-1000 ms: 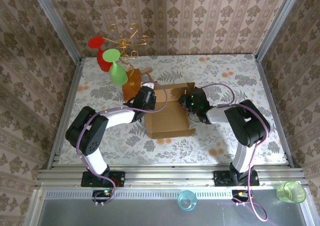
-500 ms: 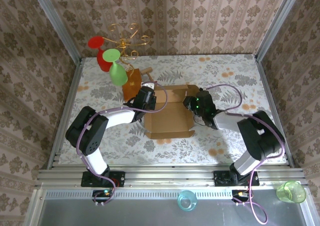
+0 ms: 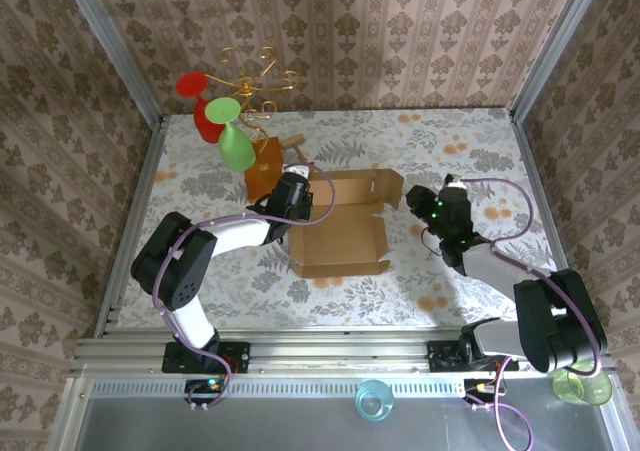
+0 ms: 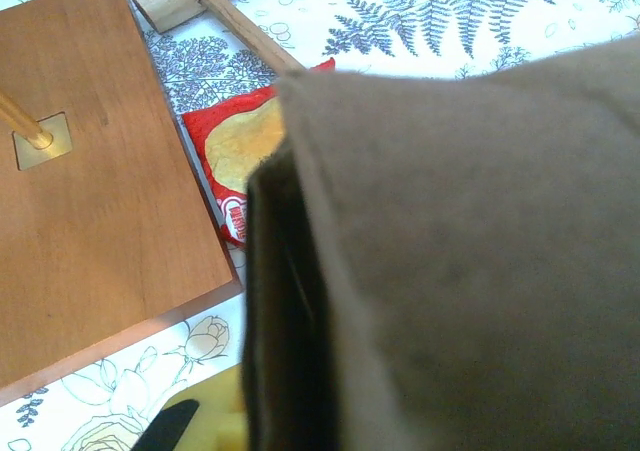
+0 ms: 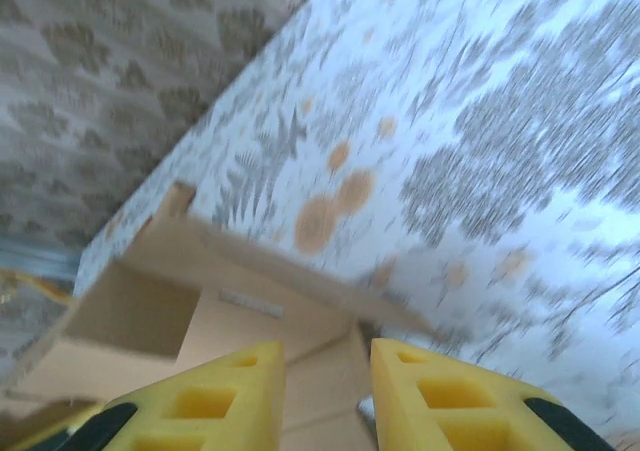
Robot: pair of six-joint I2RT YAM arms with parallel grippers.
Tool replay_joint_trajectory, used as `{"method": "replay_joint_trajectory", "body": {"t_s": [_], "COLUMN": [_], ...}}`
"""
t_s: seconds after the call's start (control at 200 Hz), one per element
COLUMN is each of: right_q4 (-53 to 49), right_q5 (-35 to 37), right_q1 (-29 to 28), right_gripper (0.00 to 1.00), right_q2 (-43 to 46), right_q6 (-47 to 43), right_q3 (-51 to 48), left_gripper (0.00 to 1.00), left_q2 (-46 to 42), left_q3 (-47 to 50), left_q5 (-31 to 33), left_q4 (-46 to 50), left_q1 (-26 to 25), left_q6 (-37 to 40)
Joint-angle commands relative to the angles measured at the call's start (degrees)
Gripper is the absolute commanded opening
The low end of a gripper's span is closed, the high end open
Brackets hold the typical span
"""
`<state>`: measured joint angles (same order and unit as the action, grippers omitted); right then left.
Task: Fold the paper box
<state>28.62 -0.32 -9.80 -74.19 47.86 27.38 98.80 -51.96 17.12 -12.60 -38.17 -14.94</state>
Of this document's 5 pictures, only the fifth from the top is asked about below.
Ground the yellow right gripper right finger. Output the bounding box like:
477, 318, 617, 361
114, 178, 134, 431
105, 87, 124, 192
369, 338, 616, 451

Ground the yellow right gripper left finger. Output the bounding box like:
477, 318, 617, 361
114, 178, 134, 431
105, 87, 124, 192
9, 340, 286, 451

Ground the brown cardboard paper box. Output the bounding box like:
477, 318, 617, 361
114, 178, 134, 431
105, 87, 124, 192
0, 180, 439, 451

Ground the aluminium frame post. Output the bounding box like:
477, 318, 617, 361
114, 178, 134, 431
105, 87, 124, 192
0, 235, 84, 272

